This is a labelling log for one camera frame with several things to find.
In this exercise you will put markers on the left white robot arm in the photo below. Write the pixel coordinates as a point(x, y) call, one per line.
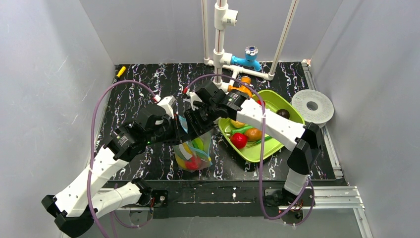
point(76, 207)

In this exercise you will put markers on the green toy chili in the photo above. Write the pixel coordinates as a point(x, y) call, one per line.
point(239, 130)

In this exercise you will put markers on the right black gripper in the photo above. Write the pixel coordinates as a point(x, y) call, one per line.
point(195, 119)

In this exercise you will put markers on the orange faucet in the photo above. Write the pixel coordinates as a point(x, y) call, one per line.
point(245, 80)

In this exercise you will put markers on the yellow screwdriver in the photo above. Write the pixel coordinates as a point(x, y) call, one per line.
point(120, 72)

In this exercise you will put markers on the green plastic basket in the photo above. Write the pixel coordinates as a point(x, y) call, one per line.
point(251, 152)

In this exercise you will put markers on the clear zip top bag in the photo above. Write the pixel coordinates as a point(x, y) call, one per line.
point(193, 155)

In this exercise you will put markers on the brown orange toy potato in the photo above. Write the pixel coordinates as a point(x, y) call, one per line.
point(253, 134)

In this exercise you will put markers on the white filament spool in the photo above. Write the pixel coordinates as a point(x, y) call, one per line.
point(313, 106)

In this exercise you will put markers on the yellow toy lemon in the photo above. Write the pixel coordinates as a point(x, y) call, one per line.
point(237, 124)

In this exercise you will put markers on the red toy apple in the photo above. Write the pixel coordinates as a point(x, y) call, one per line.
point(239, 140)

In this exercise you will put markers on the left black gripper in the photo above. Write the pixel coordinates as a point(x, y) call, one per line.
point(175, 130)

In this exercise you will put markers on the blue faucet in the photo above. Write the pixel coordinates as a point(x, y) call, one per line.
point(250, 59)

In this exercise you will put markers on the red toy strawberry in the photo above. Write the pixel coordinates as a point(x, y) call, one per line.
point(193, 164)

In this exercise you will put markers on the dark purple toy plum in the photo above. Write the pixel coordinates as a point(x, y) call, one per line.
point(283, 113)

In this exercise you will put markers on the green toy bean pod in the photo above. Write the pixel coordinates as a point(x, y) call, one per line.
point(201, 154)

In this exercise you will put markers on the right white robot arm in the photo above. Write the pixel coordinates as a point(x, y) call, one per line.
point(303, 141)

